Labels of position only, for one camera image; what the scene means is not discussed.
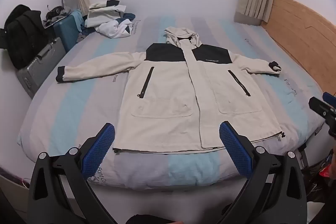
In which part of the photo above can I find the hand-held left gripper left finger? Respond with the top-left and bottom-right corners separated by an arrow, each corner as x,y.
28,123 -> 116,224

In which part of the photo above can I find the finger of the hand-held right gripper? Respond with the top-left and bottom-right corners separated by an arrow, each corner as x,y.
322,92 -> 336,109
308,97 -> 336,122

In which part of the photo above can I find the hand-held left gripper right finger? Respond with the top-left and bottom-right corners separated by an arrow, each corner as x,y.
219,121 -> 307,224

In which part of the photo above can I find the cream and black hooded jacket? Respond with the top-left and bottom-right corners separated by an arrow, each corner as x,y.
56,27 -> 285,154

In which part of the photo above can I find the red object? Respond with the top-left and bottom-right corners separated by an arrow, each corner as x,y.
318,165 -> 332,178

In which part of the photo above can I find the bed with striped sheet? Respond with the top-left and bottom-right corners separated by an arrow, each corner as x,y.
17,15 -> 327,190

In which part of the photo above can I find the wooden headboard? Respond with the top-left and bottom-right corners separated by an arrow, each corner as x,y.
260,0 -> 336,98

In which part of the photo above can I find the silver suitcase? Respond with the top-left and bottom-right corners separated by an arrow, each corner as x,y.
16,37 -> 67,100

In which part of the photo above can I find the crumpled white jacket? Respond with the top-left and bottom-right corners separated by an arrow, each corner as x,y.
95,18 -> 133,39

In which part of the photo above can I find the teal suitcase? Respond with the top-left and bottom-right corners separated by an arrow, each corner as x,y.
52,13 -> 80,52

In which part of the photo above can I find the light blue cloth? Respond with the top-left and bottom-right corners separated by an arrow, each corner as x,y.
70,10 -> 85,33

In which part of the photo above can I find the folded white and navy jacket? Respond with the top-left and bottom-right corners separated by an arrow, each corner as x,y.
84,0 -> 127,28

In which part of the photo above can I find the black backpack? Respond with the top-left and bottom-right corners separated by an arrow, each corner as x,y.
1,4 -> 49,69

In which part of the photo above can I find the grey and black cloth heap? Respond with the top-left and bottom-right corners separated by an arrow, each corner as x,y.
43,5 -> 72,28

